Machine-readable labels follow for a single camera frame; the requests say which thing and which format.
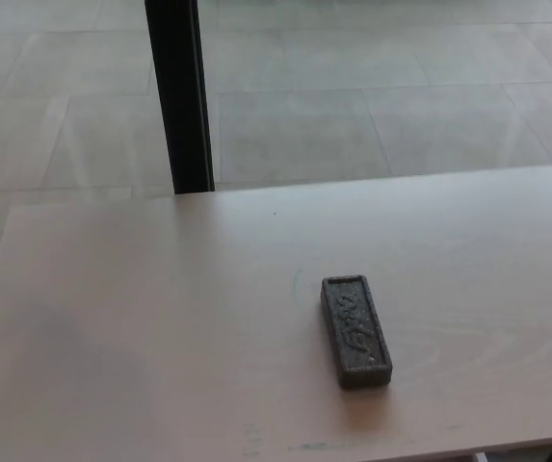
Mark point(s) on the dark grey whiteboard eraser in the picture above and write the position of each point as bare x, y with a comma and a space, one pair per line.
358, 332

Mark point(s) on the black metal window post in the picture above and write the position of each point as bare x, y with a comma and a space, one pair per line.
179, 96

